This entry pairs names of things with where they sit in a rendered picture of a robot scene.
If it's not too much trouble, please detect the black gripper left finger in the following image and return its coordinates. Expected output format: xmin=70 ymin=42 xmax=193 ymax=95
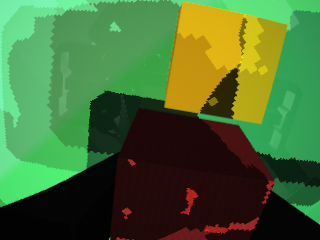
xmin=0 ymin=151 xmax=120 ymax=240

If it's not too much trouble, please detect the yellow block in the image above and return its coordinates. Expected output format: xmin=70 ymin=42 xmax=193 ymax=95
xmin=165 ymin=1 xmax=288 ymax=124

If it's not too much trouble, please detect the dark red block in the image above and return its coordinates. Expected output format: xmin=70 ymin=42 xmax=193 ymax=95
xmin=109 ymin=109 xmax=275 ymax=240

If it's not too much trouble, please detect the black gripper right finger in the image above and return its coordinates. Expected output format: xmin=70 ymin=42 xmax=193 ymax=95
xmin=249 ymin=192 xmax=320 ymax=240

